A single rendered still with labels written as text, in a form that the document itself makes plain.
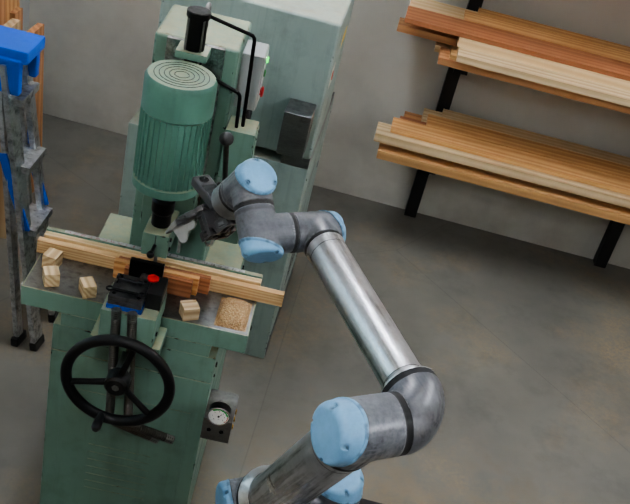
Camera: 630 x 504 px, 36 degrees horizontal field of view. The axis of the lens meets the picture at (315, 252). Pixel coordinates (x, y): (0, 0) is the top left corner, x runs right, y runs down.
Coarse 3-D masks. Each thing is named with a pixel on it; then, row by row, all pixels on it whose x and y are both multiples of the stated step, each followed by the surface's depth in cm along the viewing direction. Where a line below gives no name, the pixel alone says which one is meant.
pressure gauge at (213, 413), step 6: (216, 402) 264; (222, 402) 264; (210, 408) 263; (216, 408) 262; (222, 408) 262; (228, 408) 264; (210, 414) 263; (216, 414) 263; (222, 414) 263; (228, 414) 262; (210, 420) 264; (216, 420) 264; (222, 420) 264; (228, 420) 264
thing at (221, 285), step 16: (48, 240) 265; (64, 256) 266; (80, 256) 266; (96, 256) 265; (112, 256) 265; (128, 256) 267; (224, 288) 267; (240, 288) 267; (256, 288) 267; (272, 304) 269
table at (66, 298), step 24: (72, 264) 265; (24, 288) 254; (48, 288) 255; (72, 288) 257; (72, 312) 257; (96, 312) 256; (168, 312) 257; (216, 312) 261; (192, 336) 257; (216, 336) 257; (240, 336) 256
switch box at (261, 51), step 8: (248, 40) 267; (248, 48) 263; (256, 48) 264; (264, 48) 265; (248, 56) 260; (256, 56) 260; (264, 56) 261; (248, 64) 261; (256, 64) 261; (264, 64) 263; (240, 72) 263; (256, 72) 262; (240, 80) 264; (256, 80) 263; (240, 88) 265; (256, 88) 265; (256, 96) 266; (248, 104) 268; (256, 104) 268
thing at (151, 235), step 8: (176, 216) 264; (144, 232) 255; (152, 232) 255; (160, 232) 256; (144, 240) 256; (152, 240) 256; (160, 240) 256; (168, 240) 256; (144, 248) 258; (160, 248) 257; (168, 248) 258; (160, 256) 259
